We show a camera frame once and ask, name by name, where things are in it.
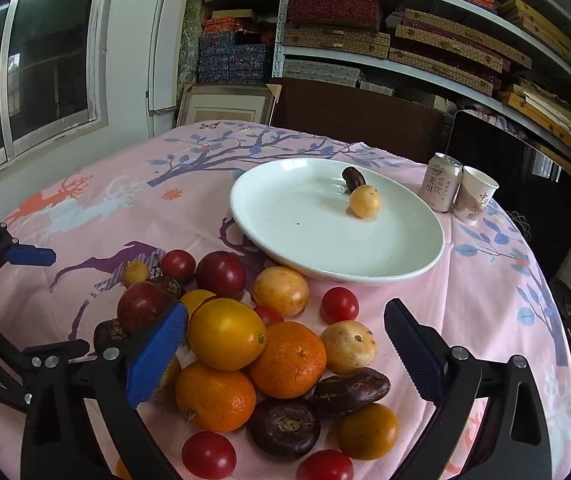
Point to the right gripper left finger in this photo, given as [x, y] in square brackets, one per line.
[152, 353]

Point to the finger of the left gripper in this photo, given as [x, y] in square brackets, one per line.
[28, 255]

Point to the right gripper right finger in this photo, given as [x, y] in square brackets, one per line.
[420, 348]

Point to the large yellow-orange fruit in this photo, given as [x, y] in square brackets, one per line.
[226, 334]

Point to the pale yellow spotted fruit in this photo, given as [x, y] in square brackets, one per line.
[348, 345]

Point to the small orange fruit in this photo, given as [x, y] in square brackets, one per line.
[367, 434]

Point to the small yellow round fruit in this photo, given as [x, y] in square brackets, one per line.
[365, 201]

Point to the dark red plum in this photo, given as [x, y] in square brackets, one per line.
[222, 273]
[141, 305]

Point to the red cherry tomato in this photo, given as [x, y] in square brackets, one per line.
[209, 456]
[326, 465]
[339, 304]
[179, 265]

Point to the dark brown water chestnut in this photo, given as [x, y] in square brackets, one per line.
[284, 429]
[340, 395]

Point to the pink patterned tablecloth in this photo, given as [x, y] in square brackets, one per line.
[486, 296]

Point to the large orange mandarin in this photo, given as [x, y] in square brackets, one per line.
[293, 361]

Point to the pale yellow round fruit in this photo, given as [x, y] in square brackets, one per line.
[282, 289]

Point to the paper cup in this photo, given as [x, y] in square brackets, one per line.
[476, 189]

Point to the pink drink can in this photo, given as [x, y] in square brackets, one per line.
[441, 182]

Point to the white oval plate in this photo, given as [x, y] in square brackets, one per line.
[297, 211]

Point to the framed picture leaning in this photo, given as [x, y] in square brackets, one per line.
[245, 102]

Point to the metal storage shelf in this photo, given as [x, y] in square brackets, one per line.
[512, 57]

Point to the window with white frame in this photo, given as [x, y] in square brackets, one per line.
[52, 71]

